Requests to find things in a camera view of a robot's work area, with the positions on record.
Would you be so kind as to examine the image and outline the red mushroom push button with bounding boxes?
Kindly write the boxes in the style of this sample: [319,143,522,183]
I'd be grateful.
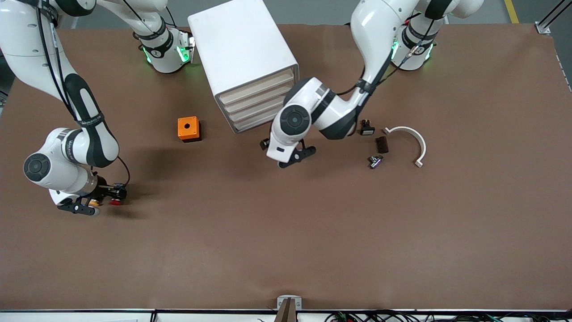
[109,182,124,207]

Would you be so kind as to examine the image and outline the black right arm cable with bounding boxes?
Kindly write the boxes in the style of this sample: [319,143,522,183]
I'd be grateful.
[36,0,131,188]

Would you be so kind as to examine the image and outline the orange button enclosure box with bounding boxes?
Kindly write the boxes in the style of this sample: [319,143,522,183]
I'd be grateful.
[177,116,202,143]

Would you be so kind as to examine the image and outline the white curved plastic bracket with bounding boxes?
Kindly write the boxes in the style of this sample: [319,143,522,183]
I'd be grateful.
[383,126,427,169]

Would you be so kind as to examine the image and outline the grey metal mount bracket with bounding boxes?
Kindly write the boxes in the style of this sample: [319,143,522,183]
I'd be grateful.
[275,295,303,322]

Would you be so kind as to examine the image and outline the black cable bundle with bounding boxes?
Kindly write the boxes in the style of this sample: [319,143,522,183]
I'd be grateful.
[324,310,572,322]

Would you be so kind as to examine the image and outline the aluminium frame profile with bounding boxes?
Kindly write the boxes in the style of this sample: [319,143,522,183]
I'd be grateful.
[535,0,572,35]

